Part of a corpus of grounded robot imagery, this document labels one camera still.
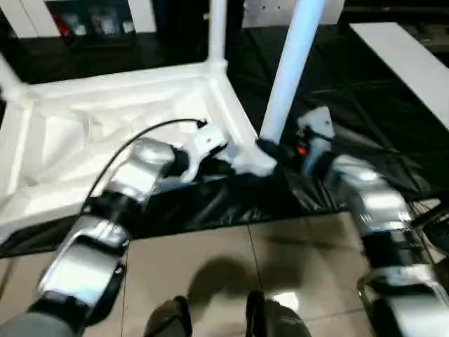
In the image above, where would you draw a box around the grey left robot foot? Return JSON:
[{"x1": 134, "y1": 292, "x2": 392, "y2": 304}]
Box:
[{"x1": 147, "y1": 296, "x2": 192, "y2": 337}]

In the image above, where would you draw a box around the flat white board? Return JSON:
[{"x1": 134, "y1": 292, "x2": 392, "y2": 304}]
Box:
[{"x1": 349, "y1": 21, "x2": 449, "y2": 131}]

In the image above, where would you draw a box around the thin grey tripod stand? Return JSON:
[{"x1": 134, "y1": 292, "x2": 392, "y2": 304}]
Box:
[{"x1": 356, "y1": 275, "x2": 378, "y2": 317}]

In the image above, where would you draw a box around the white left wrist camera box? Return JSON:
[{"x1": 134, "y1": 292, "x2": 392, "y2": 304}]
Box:
[{"x1": 178, "y1": 124, "x2": 229, "y2": 183}]

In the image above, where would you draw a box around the black work mat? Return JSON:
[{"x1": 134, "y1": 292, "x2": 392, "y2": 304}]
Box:
[{"x1": 0, "y1": 24, "x2": 449, "y2": 260}]

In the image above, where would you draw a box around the white plastic table top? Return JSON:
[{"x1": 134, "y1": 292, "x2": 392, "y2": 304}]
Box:
[{"x1": 0, "y1": 59, "x2": 278, "y2": 243}]

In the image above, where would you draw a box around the grey right robot foot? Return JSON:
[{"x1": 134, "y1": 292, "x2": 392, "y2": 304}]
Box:
[{"x1": 247, "y1": 290, "x2": 313, "y2": 337}]

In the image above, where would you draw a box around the black metal stand bar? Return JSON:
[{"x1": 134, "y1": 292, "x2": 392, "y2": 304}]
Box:
[{"x1": 412, "y1": 203, "x2": 449, "y2": 227}]

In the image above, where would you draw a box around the white glass door cabinet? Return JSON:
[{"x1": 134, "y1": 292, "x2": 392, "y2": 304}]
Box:
[{"x1": 0, "y1": 0, "x2": 159, "y2": 38}]

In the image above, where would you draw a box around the black box with gold label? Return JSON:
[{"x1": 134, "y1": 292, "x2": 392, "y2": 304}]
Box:
[{"x1": 156, "y1": 0, "x2": 246, "y2": 36}]

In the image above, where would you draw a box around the white plastic table leg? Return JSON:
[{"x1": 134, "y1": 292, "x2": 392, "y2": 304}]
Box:
[
  {"x1": 0, "y1": 52, "x2": 29, "y2": 103},
  {"x1": 259, "y1": 0, "x2": 326, "y2": 145},
  {"x1": 206, "y1": 0, "x2": 229, "y2": 70}
]

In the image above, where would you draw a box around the grey robot foot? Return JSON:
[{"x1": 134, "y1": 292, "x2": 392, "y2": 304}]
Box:
[
  {"x1": 247, "y1": 290, "x2": 313, "y2": 337},
  {"x1": 147, "y1": 296, "x2": 192, "y2": 337}
]

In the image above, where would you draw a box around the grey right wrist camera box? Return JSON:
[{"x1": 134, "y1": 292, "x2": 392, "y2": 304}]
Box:
[{"x1": 296, "y1": 107, "x2": 334, "y2": 173}]

